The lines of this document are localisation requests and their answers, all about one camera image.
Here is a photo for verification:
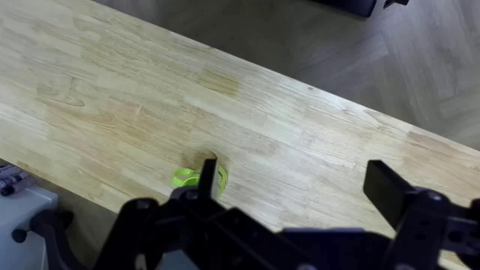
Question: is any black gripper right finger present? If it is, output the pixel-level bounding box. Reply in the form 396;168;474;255
362;159;480;270

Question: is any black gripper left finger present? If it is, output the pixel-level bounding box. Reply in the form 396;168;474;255
95;158;312;270

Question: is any green plastic cup with handle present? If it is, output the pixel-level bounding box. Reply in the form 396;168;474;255
170;164;230;195

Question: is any black clamp knob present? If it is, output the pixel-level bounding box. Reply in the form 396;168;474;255
11;209;84;270

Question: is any grey metal mounting box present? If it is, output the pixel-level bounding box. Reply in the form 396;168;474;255
0;164;60;270

